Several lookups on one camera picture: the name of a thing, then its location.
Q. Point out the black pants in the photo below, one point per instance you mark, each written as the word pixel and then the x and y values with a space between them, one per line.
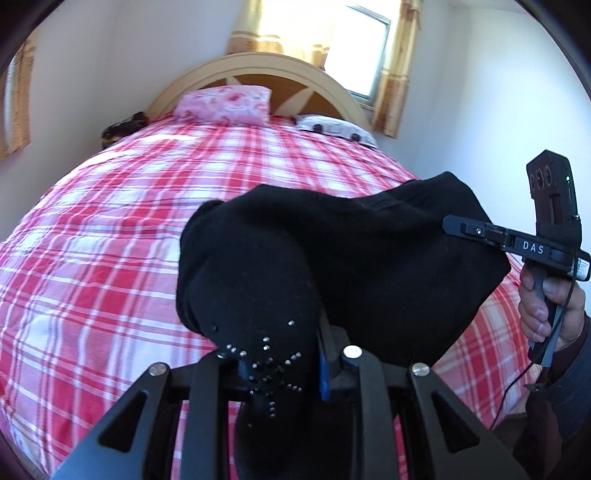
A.
pixel 332 258

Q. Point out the pink floral pillow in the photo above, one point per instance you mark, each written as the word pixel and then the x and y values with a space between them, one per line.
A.
pixel 221 105

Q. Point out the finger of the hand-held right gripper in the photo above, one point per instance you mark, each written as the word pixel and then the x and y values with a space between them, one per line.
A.
pixel 475 230

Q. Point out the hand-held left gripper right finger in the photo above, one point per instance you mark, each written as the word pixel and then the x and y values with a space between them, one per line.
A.
pixel 324 374

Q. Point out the person's right forearm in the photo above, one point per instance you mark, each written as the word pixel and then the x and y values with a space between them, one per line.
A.
pixel 575 364

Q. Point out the maroon cloth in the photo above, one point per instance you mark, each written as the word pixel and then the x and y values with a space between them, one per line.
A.
pixel 554 438

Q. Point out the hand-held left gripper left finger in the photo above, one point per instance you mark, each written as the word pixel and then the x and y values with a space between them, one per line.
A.
pixel 207 397

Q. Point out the person's right hand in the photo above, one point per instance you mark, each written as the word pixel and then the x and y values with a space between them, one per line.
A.
pixel 531 314

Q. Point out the golden curtain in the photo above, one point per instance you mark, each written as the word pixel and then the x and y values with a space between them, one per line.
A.
pixel 18 101
pixel 277 32
pixel 397 69

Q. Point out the white patterned pillow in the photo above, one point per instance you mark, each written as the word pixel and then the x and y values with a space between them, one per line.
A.
pixel 332 127

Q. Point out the dark brown bundle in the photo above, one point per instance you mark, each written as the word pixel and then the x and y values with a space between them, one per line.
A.
pixel 122 129

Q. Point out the red plaid blanket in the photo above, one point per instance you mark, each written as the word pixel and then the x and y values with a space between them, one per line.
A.
pixel 115 258

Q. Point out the window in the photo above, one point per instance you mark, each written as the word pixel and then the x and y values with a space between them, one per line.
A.
pixel 358 50

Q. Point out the cream wooden headboard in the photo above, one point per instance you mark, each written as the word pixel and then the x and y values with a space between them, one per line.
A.
pixel 258 69

